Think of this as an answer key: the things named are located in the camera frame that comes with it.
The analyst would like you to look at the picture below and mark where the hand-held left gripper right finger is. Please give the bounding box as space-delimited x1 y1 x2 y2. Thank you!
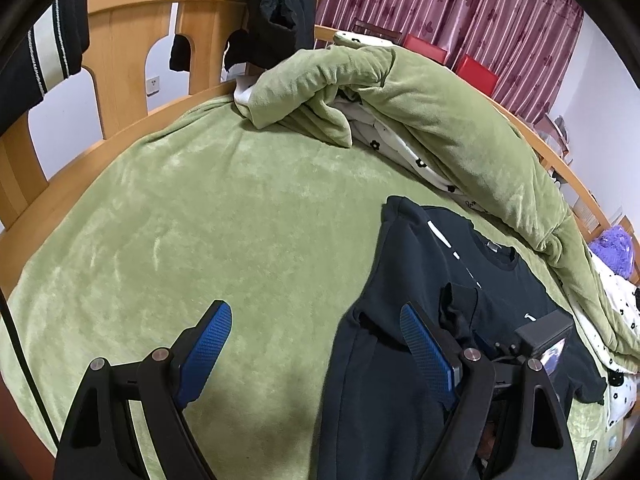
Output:
400 301 578 480

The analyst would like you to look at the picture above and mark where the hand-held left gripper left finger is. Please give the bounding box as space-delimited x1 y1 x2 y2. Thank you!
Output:
52 300 233 480

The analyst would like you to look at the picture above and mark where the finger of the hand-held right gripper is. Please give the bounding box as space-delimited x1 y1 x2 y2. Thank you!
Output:
472 334 502 364

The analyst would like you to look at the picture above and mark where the black sweatshirt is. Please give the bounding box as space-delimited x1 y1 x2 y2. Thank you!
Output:
317 195 608 480

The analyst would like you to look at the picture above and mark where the grey clothes pile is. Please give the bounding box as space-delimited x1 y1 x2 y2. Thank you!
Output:
540 112 573 166

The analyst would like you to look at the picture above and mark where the purple plush toy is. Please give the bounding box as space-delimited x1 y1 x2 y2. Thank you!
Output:
587 225 638 281

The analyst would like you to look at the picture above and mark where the white radiator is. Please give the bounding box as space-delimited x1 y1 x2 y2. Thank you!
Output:
570 195 608 233

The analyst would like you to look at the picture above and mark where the green fleece bed sheet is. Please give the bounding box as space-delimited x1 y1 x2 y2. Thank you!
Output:
0 92 621 480

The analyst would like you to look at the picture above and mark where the green folded duvet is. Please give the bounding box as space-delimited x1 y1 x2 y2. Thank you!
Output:
245 42 640 376

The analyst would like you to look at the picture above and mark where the red chair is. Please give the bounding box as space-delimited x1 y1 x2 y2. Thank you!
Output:
455 54 501 96
402 34 448 66

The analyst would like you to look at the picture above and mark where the wooden bed headboard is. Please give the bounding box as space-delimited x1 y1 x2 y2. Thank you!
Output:
0 0 251 301

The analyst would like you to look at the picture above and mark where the dark wooden chair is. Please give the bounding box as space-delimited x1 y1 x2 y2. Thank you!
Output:
350 19 403 46

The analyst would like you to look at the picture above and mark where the black white striped garment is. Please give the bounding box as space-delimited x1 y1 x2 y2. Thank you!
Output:
0 0 91 133

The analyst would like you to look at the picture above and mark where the black jacket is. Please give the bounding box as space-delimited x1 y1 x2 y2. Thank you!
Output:
169 0 318 73

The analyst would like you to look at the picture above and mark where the maroon floral curtain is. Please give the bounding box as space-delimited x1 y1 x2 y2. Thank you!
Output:
315 0 586 126

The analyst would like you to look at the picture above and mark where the black cable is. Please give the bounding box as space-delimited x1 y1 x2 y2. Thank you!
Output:
0 295 58 453

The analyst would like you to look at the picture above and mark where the wooden bed side rail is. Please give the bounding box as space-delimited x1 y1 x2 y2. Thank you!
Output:
315 24 640 281

